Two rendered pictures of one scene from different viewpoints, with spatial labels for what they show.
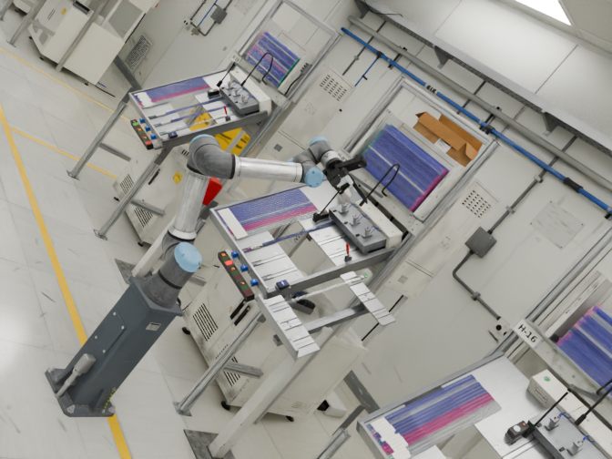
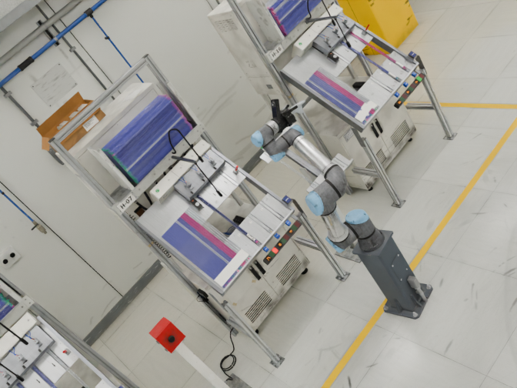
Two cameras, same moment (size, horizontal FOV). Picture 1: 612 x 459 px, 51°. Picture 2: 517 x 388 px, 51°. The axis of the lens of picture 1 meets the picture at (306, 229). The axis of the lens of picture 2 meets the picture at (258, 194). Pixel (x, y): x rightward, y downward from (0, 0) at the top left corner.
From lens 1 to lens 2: 3.25 m
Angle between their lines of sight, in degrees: 63
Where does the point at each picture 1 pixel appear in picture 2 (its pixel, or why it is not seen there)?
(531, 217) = (43, 105)
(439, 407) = (335, 93)
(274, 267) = (266, 216)
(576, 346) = (288, 23)
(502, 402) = (315, 67)
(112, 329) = (398, 265)
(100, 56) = not seen: outside the picture
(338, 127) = not seen: outside the picture
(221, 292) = (240, 296)
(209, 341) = (271, 296)
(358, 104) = not seen: outside the picture
